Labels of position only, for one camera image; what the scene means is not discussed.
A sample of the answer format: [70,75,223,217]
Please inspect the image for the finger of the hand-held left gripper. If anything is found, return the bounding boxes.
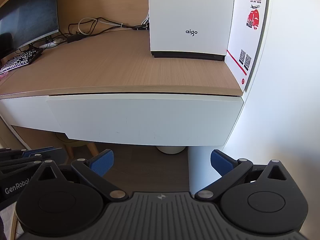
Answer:
[0,147,65,174]
[0,147,54,159]

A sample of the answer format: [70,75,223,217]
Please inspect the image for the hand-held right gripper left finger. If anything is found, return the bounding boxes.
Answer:
[31,149,128,202]

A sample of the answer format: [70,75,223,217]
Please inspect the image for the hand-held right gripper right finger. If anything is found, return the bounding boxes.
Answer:
[194,149,288,201]

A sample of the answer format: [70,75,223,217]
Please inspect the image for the white desk drawer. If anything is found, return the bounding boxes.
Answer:
[46,94,244,148]

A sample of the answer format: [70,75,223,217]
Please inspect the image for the white desk leg panel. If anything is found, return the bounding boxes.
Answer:
[188,146,226,196]

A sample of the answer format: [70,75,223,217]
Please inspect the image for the green stool with wooden legs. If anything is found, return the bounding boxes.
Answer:
[55,132,100,159]

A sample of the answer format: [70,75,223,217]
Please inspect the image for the white narrow drawer front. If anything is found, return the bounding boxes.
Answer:
[0,95,67,134]

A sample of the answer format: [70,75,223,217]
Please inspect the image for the white trash bin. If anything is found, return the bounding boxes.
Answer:
[156,145,187,155]

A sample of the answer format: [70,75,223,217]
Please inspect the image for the black keyboard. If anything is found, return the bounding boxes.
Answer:
[0,48,44,74]

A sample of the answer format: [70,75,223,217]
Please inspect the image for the white power strip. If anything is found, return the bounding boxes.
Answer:
[38,37,63,49]

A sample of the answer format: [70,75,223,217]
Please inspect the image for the white printed card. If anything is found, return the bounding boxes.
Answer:
[224,0,272,93]

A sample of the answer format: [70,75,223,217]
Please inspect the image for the black computer monitor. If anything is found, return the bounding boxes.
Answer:
[0,0,60,56]

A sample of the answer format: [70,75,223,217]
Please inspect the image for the white computer case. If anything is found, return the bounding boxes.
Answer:
[148,0,237,61]

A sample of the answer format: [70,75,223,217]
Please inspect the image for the white cable loop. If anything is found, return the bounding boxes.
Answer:
[78,17,98,35]

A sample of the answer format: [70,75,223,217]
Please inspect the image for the black cable bundle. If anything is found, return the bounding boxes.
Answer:
[68,17,150,35]

